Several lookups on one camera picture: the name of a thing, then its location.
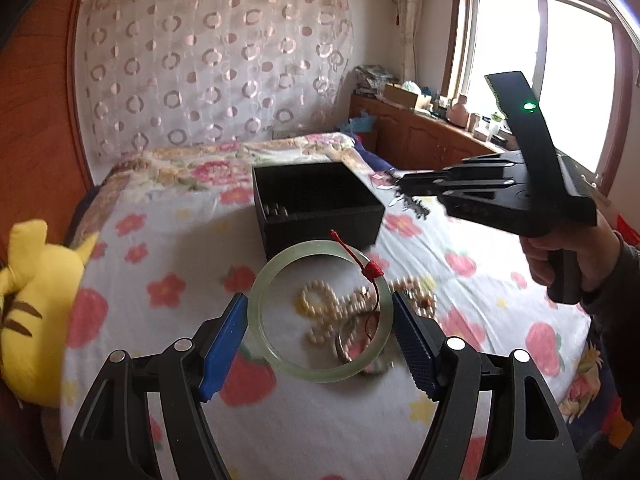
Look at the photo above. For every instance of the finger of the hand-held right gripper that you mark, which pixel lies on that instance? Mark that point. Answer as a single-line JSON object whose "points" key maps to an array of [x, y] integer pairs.
{"points": [[480, 164], [465, 189]]}

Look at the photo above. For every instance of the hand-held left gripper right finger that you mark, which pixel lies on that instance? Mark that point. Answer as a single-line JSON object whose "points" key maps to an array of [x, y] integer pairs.
{"points": [[417, 345]]}

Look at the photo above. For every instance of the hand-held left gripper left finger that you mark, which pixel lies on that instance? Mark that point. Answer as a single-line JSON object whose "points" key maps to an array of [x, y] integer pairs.
{"points": [[225, 345]]}

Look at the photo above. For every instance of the black jewelry box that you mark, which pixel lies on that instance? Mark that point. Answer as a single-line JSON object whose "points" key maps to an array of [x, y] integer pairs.
{"points": [[320, 230]]}

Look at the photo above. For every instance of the person's right forearm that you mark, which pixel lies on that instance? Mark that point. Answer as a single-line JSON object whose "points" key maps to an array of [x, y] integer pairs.
{"points": [[620, 320]]}

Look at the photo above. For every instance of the person's right hand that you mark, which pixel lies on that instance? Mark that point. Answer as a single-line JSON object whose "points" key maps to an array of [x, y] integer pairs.
{"points": [[595, 260]]}

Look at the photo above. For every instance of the green cap bottle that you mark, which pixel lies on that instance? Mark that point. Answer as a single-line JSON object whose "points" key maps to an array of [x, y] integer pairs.
{"points": [[495, 124]]}

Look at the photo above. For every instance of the white jar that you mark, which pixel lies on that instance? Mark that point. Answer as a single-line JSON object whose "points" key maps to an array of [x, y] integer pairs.
{"points": [[473, 121]]}

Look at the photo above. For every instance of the pink jug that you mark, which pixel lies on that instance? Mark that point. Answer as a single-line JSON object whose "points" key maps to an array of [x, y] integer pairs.
{"points": [[457, 112]]}

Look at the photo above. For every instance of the wooden cabinet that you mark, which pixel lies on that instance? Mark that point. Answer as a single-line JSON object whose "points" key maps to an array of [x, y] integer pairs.
{"points": [[425, 140]]}

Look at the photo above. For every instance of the dark blue bedsheet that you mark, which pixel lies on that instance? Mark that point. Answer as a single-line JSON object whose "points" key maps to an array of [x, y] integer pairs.
{"points": [[375, 155]]}

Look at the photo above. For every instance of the cardboard box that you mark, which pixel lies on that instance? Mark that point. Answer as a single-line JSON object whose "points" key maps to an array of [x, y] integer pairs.
{"points": [[400, 96]]}

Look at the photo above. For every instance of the white strawberry print blanket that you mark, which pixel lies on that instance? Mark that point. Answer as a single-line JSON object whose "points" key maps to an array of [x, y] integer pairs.
{"points": [[175, 240]]}

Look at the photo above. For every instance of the blue plastic bag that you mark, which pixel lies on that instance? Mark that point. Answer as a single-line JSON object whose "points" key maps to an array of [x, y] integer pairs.
{"points": [[362, 122]]}

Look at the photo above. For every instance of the stack of magazines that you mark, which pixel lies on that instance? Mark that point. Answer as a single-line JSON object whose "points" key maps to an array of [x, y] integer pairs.
{"points": [[372, 80]]}

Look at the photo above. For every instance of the window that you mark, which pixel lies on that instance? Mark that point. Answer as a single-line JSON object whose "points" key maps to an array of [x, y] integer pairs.
{"points": [[575, 60]]}

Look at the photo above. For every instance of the beige window curtain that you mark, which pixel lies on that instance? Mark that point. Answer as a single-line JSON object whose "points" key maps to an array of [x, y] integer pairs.
{"points": [[415, 20]]}

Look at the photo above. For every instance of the red hanging tassel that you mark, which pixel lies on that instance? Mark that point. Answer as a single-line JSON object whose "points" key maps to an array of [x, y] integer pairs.
{"points": [[397, 15]]}

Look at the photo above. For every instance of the floral quilt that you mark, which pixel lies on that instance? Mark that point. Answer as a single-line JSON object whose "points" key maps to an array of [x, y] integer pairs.
{"points": [[200, 165]]}

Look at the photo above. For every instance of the yellow plush toy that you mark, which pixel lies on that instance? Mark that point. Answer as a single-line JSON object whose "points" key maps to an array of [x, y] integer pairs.
{"points": [[35, 320]]}

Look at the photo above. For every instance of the wooden wardrobe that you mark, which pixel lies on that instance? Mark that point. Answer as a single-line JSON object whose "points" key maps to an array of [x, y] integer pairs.
{"points": [[40, 110]]}

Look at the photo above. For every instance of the circle pattern wall curtain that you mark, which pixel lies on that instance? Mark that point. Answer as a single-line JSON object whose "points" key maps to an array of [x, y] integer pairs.
{"points": [[200, 60]]}

